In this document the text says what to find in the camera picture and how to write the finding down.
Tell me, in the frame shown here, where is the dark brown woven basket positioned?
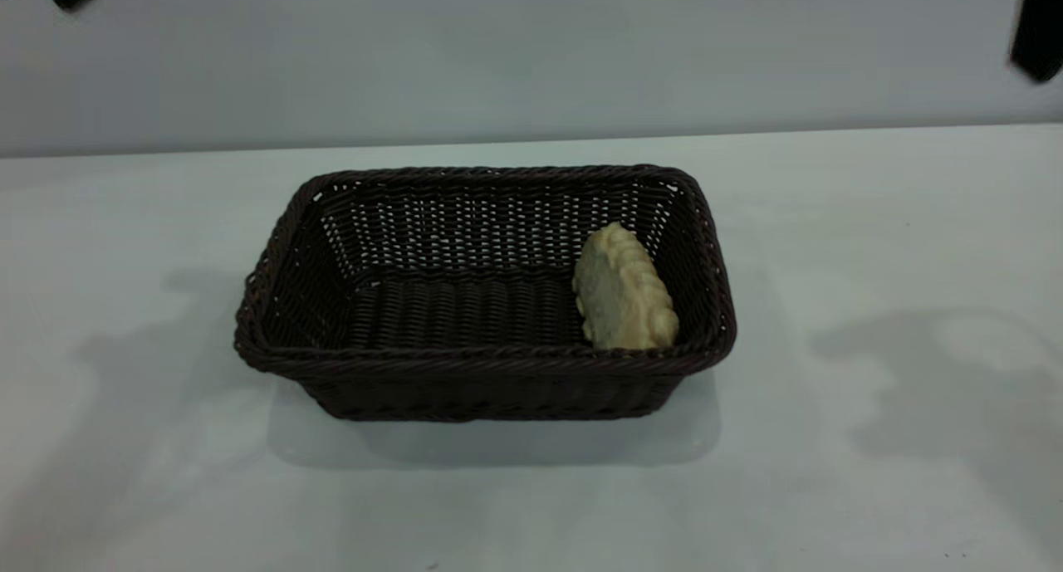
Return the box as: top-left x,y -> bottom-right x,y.
234,164 -> 738,423

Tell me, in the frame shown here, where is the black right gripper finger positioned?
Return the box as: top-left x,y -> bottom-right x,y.
1009,0 -> 1063,83

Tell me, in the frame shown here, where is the striped orange bread roll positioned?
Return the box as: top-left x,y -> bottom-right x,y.
571,221 -> 680,351

